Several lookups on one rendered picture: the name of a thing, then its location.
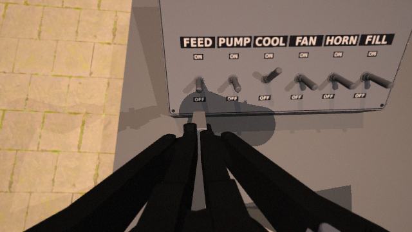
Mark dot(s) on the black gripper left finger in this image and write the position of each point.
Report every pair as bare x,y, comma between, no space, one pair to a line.
162,176

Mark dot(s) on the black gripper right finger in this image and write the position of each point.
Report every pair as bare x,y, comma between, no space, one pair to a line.
288,204

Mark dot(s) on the grey switch panel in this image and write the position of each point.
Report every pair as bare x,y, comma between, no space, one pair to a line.
233,58

